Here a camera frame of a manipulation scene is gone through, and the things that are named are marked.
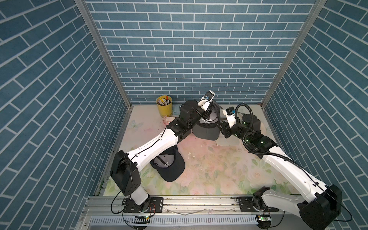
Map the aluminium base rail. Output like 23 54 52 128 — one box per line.
76 195 310 230

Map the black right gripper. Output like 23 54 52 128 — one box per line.
215 118 250 144

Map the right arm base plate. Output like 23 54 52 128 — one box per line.
235 196 279 213

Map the grey baseball cap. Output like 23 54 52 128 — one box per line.
192 101 220 141

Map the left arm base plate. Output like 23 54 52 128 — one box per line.
122 197 164 214

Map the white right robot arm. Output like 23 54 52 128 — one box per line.
218 103 342 230

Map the cream white baseball cap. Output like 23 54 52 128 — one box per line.
215 136 240 147

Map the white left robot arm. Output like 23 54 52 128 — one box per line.
110 99 210 206

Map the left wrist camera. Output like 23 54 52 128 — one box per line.
198 90 216 111

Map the pink baseball cap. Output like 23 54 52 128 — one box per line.
163 116 178 126

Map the black baseball cap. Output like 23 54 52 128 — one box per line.
150 145 186 182

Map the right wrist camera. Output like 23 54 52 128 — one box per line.
223 106 236 128

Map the yellow pen holder cup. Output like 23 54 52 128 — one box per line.
156 95 173 117

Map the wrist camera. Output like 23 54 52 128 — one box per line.
223 106 236 128
198 90 216 111

